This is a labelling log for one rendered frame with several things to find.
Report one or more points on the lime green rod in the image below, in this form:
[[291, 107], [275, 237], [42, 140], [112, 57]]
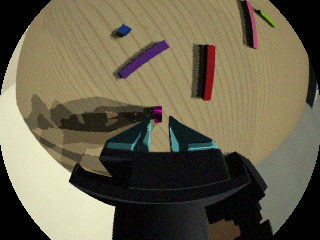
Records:
[[266, 18]]

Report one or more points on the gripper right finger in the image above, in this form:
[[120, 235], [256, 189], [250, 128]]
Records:
[[187, 138]]

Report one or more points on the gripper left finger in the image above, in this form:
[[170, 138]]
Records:
[[132, 138]]

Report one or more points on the purple rod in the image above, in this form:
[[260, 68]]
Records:
[[142, 59]]

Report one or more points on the small blue cube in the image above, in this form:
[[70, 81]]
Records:
[[124, 29]]

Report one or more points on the red rod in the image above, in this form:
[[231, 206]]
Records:
[[208, 72]]

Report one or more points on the pink rod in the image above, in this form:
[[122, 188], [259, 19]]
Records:
[[251, 24]]

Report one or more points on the magenta rod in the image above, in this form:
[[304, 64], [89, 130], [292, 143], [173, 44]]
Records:
[[157, 114]]

